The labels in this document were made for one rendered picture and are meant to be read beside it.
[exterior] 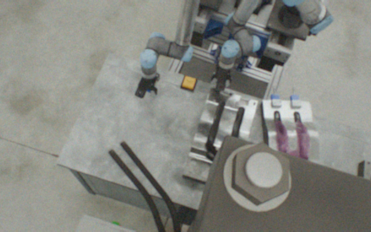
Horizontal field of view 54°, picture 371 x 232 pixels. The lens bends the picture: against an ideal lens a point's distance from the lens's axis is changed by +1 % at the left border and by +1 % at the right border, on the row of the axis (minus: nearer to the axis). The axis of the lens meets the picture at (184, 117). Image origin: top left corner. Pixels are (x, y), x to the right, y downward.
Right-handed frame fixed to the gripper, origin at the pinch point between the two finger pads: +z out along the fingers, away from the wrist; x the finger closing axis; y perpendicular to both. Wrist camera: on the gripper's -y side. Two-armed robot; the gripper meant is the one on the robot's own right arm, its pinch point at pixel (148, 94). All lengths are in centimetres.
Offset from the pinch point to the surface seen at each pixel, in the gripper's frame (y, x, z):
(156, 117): -8.2, -9.2, 4.6
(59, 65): 29, 98, 85
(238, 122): 5, -50, -3
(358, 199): -53, -70, -116
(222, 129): -2.7, -44.0, -4.2
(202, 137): -13.3, -36.7, -8.6
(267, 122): 12, -64, -2
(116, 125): -21.8, 8.0, 4.6
